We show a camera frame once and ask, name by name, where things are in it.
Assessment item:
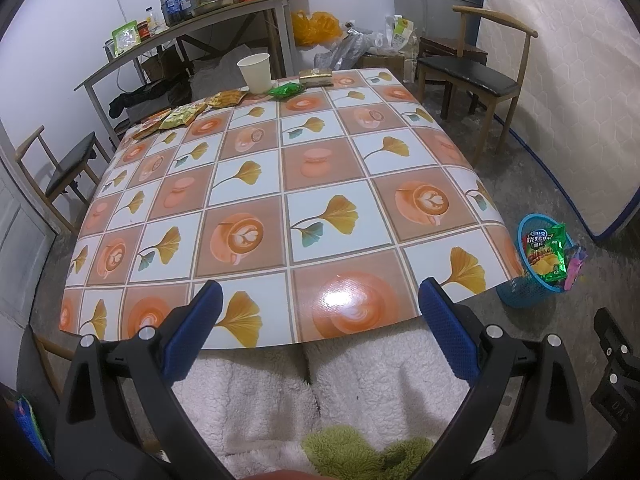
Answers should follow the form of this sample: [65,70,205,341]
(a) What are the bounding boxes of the grey side table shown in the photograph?
[74,0,298,148]

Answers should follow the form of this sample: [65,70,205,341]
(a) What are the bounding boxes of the small green wrapper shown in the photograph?
[267,81,306,100]

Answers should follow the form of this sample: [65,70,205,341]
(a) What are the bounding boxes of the white bag green label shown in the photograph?
[385,14,417,53]

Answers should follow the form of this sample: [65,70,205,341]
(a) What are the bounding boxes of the pink snack packet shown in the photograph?
[562,245,587,291]

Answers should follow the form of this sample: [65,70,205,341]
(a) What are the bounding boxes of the dark cloth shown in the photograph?
[109,77,193,121]

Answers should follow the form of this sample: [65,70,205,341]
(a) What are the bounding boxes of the orange yellow snack packet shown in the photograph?
[205,89,248,109]

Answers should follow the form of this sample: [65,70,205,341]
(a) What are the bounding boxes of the white paper cup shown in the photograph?
[236,53,274,95]

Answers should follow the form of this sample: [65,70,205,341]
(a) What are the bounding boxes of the grey rice cooker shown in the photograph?
[160,0,218,26]

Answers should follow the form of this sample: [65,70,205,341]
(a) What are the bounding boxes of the green chips bag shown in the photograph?
[524,224,575,283]

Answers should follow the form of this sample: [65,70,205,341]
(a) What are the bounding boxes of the yellow plastic bag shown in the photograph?
[291,10,343,47]

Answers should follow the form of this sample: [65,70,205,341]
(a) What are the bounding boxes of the metal tray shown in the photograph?
[191,0,246,16]

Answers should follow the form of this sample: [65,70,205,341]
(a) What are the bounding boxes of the white quilted mattress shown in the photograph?
[475,0,640,241]

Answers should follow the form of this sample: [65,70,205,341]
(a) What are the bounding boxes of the clear plastic bags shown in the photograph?
[327,22,388,72]

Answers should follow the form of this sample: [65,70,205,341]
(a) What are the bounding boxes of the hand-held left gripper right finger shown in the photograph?
[419,276,590,480]

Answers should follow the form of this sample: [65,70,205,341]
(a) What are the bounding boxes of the white fleece robe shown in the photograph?
[165,317,501,480]

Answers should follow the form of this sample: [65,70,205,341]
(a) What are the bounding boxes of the orange white snack packet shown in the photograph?
[131,112,171,141]

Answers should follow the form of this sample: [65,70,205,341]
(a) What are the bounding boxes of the tile pattern tablecloth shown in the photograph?
[59,67,503,351]

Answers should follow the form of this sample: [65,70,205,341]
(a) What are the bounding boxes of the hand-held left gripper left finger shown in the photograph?
[54,279,236,480]

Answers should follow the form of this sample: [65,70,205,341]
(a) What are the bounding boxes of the brown wooden stool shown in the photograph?
[417,35,488,111]

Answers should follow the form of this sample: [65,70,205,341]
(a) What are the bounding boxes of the light green packet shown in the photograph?
[111,20,140,57]

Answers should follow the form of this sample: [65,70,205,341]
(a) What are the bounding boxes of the yellow green snack packet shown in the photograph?
[159,102,208,130]

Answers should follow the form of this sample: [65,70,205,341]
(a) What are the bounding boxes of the wooden chair black seat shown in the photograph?
[14,125,113,233]
[416,5,540,153]

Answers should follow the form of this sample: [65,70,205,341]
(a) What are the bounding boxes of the gold foil snack packet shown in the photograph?
[299,67,335,86]

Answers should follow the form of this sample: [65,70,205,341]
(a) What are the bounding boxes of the plain wooden chair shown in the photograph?
[35,335,76,361]

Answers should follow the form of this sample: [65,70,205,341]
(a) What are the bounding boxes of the cardboard box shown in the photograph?
[356,52,407,83]

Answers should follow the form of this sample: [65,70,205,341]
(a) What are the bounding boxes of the blue plastic basket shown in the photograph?
[497,212,583,310]

